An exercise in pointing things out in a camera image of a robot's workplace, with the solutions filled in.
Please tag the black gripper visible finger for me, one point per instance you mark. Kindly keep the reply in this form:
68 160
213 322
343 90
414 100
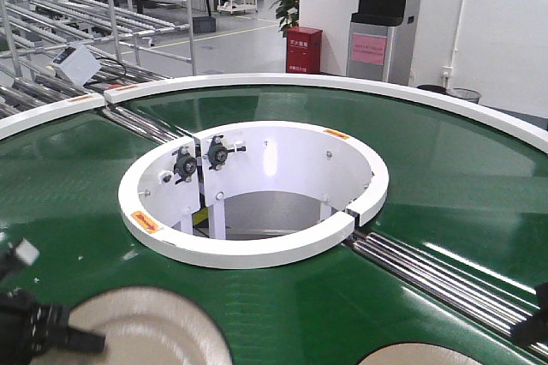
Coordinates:
533 329

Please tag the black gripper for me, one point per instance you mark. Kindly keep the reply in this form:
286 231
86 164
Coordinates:
28 327

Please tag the beige glossy plate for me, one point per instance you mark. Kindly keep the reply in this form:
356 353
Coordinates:
417 353
145 325

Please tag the steel conveyor rollers right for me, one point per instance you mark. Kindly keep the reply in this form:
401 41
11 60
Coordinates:
489 298

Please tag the steel conveyor rollers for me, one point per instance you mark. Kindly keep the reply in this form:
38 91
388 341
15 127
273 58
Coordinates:
153 130
489 298

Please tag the white outer rim left segment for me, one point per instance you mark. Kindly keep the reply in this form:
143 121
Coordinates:
25 120

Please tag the steel conveyor rollers left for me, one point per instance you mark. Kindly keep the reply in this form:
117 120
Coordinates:
153 130

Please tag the white control box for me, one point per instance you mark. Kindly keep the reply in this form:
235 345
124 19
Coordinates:
76 64

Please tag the black water dispenser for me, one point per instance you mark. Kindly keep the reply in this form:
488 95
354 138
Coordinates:
372 37

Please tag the metal roller rack shelving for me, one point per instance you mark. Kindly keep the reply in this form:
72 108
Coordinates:
117 32

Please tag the red fire extinguisher box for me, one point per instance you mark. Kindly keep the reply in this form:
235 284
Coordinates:
303 50

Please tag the wire mesh waste bin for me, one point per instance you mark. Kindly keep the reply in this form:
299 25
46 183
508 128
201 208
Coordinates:
464 94

